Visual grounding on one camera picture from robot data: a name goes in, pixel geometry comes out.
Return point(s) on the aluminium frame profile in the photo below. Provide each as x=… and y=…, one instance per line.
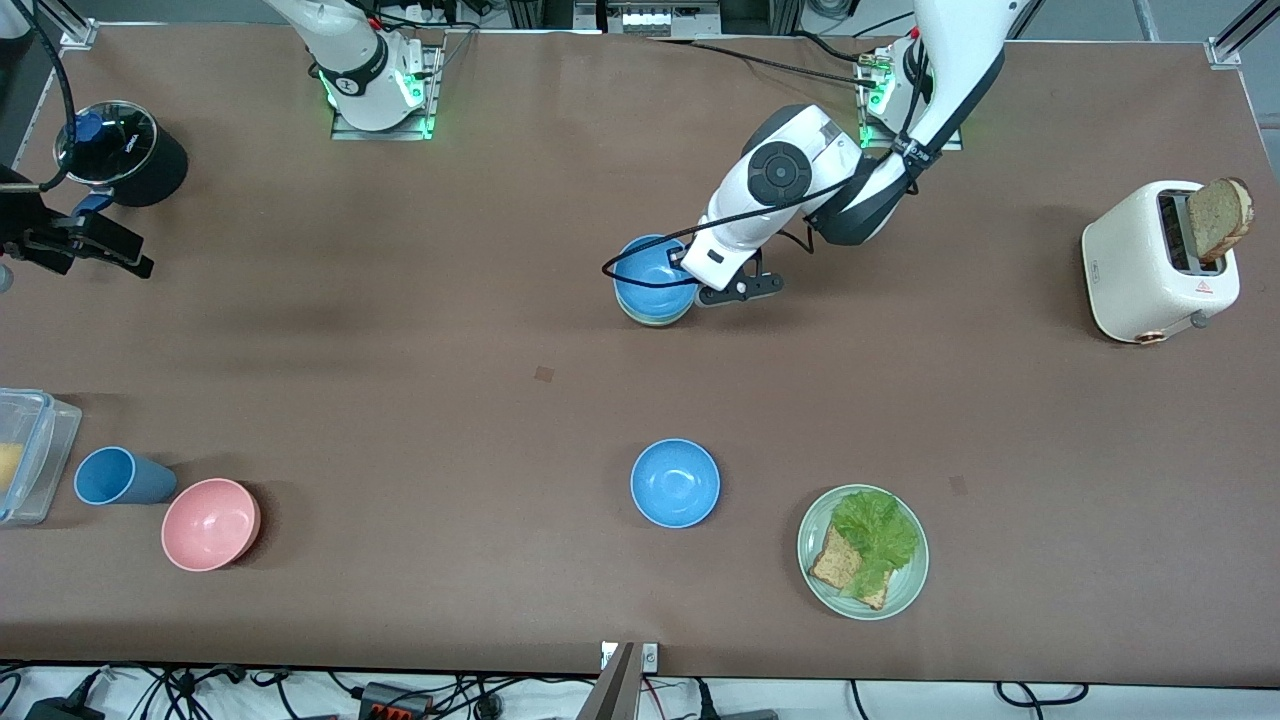
x=68, y=22

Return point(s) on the green lettuce leaf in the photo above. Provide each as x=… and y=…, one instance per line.
x=875, y=530

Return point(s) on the black power strip orange switches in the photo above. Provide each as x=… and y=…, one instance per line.
x=395, y=703

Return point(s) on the green plate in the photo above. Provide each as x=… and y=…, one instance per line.
x=905, y=590

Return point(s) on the blue plastic cup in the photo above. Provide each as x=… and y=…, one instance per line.
x=105, y=478

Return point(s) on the brown bread slice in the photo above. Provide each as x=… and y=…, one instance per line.
x=832, y=565

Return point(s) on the green bowl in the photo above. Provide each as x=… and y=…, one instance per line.
x=655, y=322

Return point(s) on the aluminium camera post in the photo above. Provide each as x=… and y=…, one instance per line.
x=612, y=690

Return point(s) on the pink bowl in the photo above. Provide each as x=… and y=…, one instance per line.
x=210, y=525

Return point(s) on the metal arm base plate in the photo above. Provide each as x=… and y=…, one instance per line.
x=415, y=128
x=950, y=143

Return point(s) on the brown toast slice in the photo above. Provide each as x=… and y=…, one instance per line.
x=1215, y=215

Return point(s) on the blue bowl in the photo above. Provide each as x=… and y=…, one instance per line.
x=645, y=262
x=675, y=483

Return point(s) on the yellow food in container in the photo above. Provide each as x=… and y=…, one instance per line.
x=8, y=468

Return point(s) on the clear plastic container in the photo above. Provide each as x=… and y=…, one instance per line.
x=55, y=450

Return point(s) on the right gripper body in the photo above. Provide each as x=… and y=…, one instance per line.
x=22, y=243

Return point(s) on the white toaster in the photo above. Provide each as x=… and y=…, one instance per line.
x=1130, y=260

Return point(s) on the black pot with lid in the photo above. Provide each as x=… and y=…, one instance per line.
x=165, y=170

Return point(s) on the grey electrical control box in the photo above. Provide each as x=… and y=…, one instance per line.
x=650, y=18

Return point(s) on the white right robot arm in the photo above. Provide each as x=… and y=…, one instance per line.
x=350, y=50

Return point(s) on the glass pot lid blue knob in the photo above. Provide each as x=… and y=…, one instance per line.
x=125, y=150

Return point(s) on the black power adapter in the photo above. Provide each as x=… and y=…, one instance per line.
x=60, y=711

